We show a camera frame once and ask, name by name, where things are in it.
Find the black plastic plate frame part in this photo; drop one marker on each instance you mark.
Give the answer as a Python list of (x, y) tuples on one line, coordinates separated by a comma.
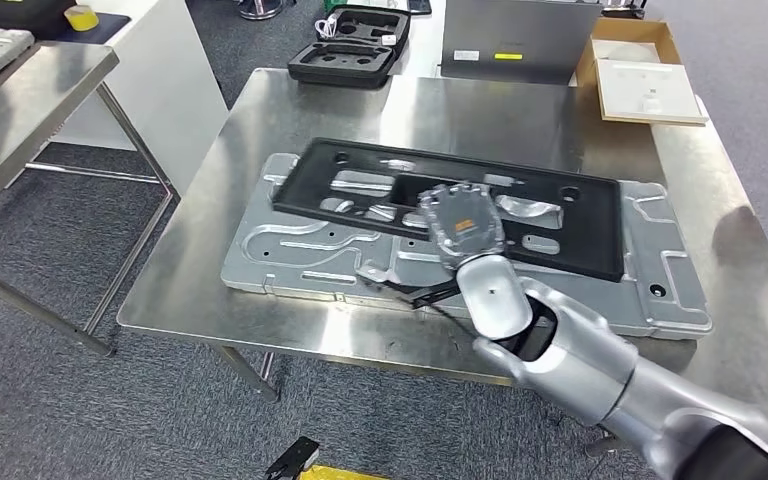
[(331, 159)]

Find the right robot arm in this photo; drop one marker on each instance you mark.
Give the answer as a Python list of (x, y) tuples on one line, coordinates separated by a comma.
[(589, 371)]

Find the stainless steel workbench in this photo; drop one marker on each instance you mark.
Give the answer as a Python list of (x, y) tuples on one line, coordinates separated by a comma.
[(490, 112)]

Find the open cardboard box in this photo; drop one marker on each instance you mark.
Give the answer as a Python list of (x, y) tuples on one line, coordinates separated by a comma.
[(629, 30)]

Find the grey laptop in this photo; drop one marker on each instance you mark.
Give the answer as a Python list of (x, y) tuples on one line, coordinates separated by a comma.
[(523, 30)]

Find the white desk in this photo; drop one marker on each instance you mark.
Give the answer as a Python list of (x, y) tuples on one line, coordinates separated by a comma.
[(424, 40)]

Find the black foam tool case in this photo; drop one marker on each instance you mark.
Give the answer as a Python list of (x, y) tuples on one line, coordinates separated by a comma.
[(338, 66)]

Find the white cabinet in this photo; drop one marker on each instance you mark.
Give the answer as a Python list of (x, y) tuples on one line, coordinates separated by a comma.
[(159, 79)]

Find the dark blue mat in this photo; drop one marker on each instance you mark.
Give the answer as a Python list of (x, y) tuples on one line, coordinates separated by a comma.
[(109, 25)]

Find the yellow tape roll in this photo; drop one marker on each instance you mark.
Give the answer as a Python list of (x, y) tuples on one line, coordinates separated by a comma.
[(81, 18)]

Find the stainless steel side table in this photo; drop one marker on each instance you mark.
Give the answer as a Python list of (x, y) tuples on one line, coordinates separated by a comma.
[(26, 99)]

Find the black bag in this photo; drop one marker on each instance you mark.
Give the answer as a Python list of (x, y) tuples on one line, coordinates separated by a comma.
[(20, 16)]

